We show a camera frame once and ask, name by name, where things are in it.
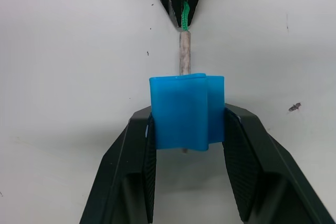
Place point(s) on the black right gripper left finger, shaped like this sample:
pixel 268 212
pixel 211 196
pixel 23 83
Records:
pixel 123 171

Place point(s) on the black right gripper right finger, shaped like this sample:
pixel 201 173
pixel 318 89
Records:
pixel 262 171

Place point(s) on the green lace with wooden tip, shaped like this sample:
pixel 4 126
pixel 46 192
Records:
pixel 185 51

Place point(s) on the blue plastic block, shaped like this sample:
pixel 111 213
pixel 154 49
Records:
pixel 181 113

